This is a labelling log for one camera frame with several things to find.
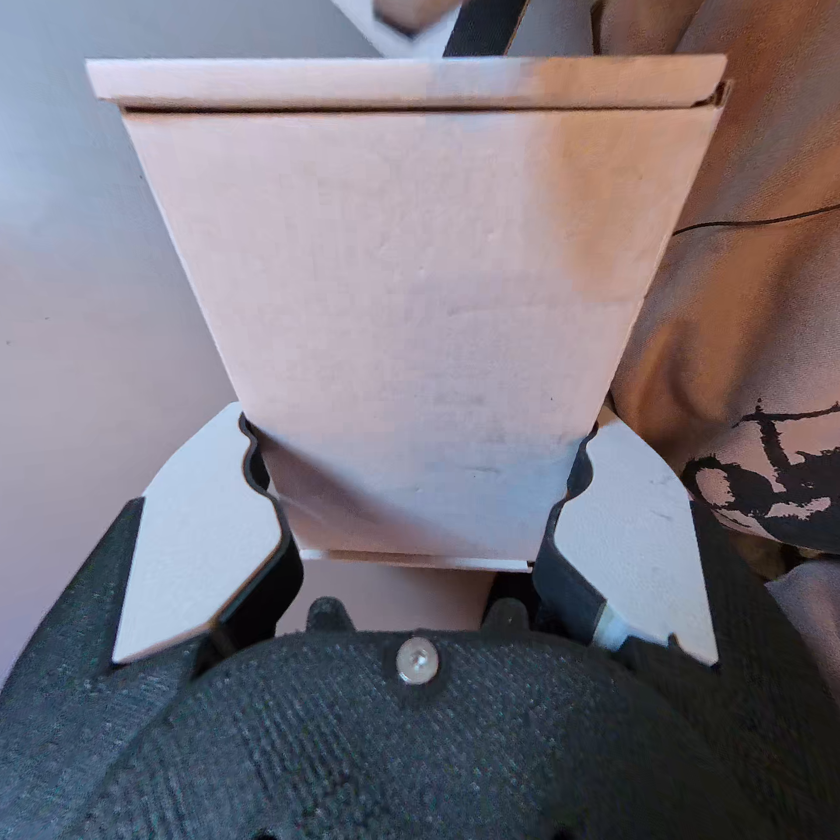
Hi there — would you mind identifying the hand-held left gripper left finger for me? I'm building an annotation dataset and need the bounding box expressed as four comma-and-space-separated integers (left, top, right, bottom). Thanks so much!
112, 402, 304, 665

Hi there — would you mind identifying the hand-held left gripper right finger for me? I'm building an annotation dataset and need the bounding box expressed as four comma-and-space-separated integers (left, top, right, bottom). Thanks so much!
533, 403, 719, 667

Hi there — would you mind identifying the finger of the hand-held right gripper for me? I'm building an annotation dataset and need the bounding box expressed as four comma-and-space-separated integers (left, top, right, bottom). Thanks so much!
443, 0, 531, 59
328, 0, 462, 59

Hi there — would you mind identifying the long white cardboard box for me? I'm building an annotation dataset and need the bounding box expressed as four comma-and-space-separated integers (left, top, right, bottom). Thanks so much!
85, 54, 731, 573

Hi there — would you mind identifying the person in beige sweatshirt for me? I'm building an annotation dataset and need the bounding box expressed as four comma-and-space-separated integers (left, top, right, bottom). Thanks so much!
591, 0, 840, 664

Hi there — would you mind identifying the thin black cord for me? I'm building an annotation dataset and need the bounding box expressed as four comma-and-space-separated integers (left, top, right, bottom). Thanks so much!
675, 202, 840, 236

